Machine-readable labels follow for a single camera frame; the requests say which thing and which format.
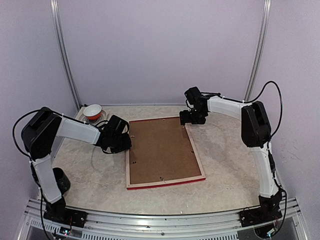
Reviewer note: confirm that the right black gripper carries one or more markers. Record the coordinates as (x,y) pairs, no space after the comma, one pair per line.
(184,118)

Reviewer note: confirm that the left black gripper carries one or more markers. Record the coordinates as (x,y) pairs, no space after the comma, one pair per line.
(127,145)

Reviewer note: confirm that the brown cardboard backing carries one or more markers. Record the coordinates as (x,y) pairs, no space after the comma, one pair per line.
(160,150)

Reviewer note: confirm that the wooden red picture frame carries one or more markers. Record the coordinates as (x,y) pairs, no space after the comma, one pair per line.
(128,175)

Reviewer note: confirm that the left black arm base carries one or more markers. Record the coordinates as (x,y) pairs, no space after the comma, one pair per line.
(59,213)

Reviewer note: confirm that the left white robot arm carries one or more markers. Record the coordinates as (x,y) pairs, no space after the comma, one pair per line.
(46,125)

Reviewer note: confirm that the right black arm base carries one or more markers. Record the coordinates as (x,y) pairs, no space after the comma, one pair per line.
(268,210)

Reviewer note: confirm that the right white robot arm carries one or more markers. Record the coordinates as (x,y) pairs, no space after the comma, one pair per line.
(255,132)

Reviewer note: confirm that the grey round plate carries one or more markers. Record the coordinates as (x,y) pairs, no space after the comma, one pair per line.
(103,117)

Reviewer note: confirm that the orange white bowl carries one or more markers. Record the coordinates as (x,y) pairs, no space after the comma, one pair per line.
(92,112)

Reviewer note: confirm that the black cylindrical cup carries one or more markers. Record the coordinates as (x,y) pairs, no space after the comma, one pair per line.
(62,181)

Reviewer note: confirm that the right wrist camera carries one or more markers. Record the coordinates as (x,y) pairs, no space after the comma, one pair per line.
(192,95)

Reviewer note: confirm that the aluminium front rail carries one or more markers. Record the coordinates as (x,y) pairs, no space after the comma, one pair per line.
(103,225)

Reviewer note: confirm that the left aluminium post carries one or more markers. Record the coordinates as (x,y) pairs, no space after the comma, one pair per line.
(54,5)

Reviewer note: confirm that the aluminium post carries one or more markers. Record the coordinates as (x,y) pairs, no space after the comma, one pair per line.
(54,5)
(259,49)

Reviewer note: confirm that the right aluminium post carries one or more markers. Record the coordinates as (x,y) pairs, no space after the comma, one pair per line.
(259,49)

